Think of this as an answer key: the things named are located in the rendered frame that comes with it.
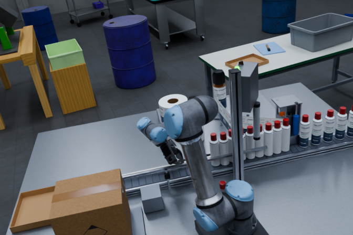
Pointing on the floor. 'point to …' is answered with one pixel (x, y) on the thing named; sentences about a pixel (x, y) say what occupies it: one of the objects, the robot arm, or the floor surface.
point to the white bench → (279, 60)
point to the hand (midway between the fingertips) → (182, 164)
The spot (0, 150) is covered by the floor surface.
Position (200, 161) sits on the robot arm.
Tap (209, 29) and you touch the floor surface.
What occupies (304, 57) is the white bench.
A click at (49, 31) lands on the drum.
